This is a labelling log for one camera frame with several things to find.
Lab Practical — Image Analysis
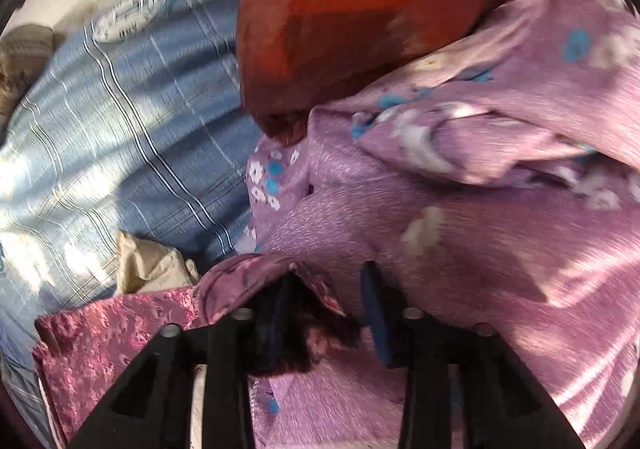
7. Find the purple floral garment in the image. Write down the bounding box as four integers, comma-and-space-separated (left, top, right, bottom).
32, 254, 360, 441

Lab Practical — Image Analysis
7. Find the cream cloth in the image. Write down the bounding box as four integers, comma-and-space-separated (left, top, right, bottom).
114, 230, 201, 296

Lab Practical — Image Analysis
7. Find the lilac flower print garment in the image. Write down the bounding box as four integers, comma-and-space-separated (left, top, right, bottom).
246, 0, 639, 448

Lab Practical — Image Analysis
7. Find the beige striped blanket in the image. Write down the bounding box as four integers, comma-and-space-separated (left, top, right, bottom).
0, 24, 54, 129

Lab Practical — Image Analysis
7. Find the red plastic bag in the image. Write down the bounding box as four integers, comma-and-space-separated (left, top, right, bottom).
236, 0, 510, 144

